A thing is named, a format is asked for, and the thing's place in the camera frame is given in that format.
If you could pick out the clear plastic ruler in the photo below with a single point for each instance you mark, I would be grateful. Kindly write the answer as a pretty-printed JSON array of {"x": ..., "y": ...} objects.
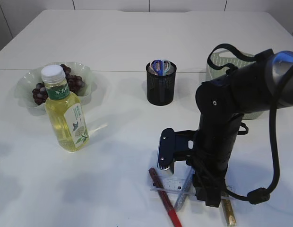
[{"x": 176, "y": 186}]

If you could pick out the pink scissors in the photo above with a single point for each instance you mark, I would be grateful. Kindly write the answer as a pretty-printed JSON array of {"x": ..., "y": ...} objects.
[{"x": 151, "y": 69}]

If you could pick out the yellow tea bottle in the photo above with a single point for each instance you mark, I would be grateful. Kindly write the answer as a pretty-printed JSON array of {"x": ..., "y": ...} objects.
[{"x": 64, "y": 109}]

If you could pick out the gold glitter pen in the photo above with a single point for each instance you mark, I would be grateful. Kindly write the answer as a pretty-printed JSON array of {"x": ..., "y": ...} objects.
[{"x": 228, "y": 213}]

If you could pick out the blue scissors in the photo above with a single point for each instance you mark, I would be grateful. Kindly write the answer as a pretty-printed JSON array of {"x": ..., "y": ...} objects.
[{"x": 158, "y": 66}]

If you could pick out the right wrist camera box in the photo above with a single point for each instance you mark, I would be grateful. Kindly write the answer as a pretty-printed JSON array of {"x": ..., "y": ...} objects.
[{"x": 174, "y": 146}]

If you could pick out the pale green wavy plate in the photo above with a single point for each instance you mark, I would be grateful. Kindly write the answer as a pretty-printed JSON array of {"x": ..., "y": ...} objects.
[{"x": 24, "y": 87}]

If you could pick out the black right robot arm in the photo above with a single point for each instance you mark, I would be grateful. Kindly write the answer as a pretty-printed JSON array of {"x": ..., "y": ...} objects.
[{"x": 266, "y": 84}]

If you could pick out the red glitter pen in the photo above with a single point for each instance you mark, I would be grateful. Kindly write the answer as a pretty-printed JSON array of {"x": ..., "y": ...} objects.
[{"x": 164, "y": 198}]

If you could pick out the black mesh pen holder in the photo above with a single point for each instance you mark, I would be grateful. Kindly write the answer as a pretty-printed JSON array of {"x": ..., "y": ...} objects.
[{"x": 160, "y": 89}]

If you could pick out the silver glitter pen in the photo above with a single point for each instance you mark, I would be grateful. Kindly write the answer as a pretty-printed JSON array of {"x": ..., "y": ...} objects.
[{"x": 183, "y": 195}]

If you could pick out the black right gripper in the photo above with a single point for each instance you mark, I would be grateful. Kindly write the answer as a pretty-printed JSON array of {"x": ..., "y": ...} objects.
[{"x": 210, "y": 162}]

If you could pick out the purple artificial grape bunch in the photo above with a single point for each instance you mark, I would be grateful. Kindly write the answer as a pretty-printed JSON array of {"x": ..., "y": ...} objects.
[{"x": 73, "y": 81}]

